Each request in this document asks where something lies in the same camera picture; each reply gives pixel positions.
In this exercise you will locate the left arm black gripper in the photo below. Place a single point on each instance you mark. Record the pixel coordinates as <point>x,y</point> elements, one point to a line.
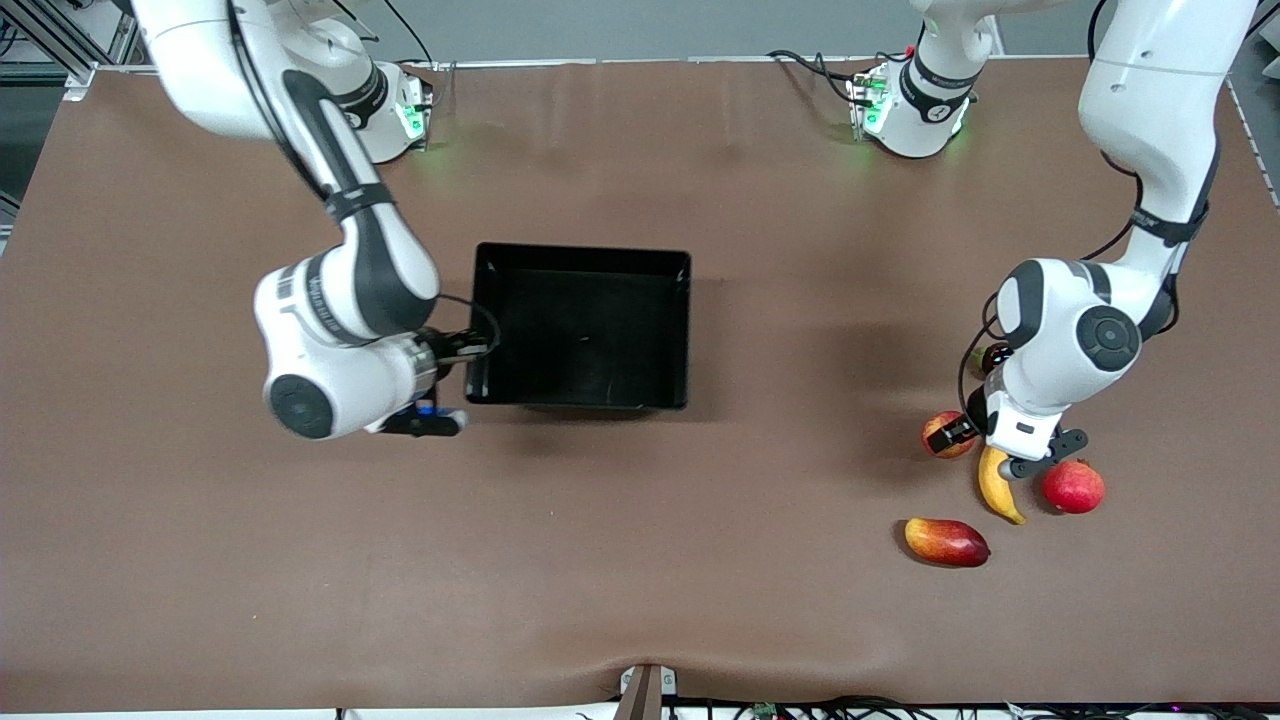
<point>974,408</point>

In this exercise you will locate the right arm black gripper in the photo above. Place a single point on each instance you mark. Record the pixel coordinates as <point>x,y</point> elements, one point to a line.
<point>449,349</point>

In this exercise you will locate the red yellow apple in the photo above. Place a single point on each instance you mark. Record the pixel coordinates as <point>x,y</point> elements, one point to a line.
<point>948,453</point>

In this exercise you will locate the yellow banana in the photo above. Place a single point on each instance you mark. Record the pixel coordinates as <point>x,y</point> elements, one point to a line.
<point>995,490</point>

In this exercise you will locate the black plastic box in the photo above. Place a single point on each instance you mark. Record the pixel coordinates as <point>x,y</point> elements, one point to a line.
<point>585,330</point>

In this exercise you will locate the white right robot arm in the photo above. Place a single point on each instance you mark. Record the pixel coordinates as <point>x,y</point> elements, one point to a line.
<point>340,290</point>

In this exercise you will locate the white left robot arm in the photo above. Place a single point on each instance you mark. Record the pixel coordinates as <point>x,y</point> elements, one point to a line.
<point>1150,100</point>

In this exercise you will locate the red yellow mango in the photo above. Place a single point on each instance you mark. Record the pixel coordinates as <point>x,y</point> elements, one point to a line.
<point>947,542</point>

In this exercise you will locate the red pomegranate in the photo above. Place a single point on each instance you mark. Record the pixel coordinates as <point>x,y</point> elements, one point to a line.
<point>1073,487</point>

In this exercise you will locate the brown table cover sheet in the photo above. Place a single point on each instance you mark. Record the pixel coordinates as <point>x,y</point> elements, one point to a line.
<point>640,550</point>

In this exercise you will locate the small green circuit board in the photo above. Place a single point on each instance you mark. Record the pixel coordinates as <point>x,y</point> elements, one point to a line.
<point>766,710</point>

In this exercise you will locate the metal table edge clamp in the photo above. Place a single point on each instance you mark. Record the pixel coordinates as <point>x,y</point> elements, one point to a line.
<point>645,695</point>

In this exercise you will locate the silver table edge rail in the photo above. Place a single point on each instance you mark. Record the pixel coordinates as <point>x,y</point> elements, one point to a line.
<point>650,62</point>

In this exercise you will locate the aluminium frame profile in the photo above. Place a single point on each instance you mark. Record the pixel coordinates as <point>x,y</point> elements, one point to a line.
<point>75,65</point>

